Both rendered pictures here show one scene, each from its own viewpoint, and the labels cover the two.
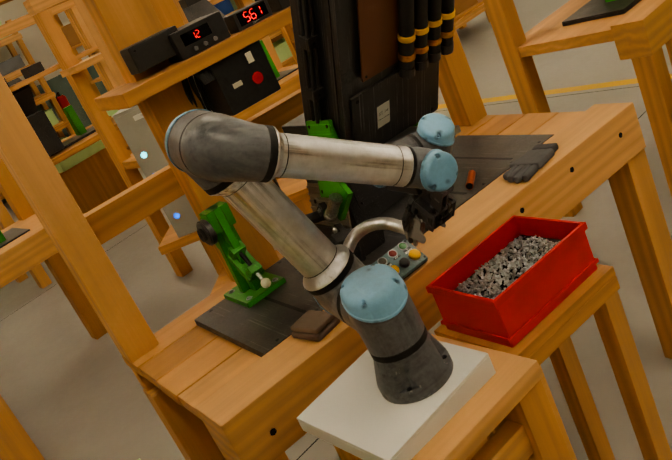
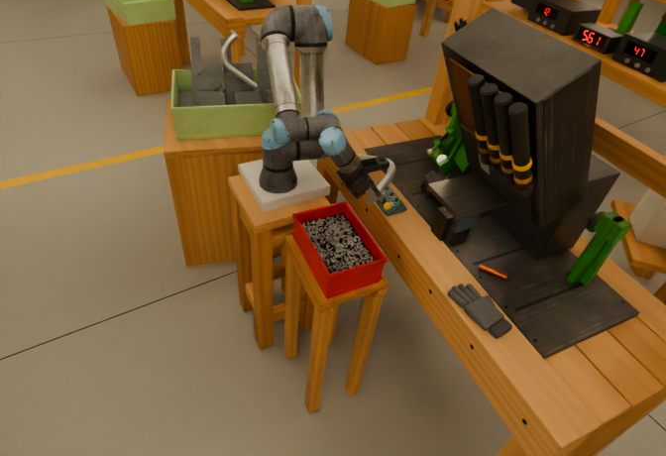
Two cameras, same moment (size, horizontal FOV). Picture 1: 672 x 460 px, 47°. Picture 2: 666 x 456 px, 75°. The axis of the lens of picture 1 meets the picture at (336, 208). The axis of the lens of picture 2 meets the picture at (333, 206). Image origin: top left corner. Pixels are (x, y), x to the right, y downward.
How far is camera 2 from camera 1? 2.04 m
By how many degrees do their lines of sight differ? 77
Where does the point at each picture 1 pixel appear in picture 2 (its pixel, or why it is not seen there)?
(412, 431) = (245, 172)
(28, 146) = not seen: outside the picture
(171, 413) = not seen: hidden behind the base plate
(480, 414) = (242, 198)
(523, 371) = (252, 219)
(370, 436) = (258, 164)
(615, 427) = (407, 424)
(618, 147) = (514, 417)
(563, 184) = (460, 337)
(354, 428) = not seen: hidden behind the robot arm
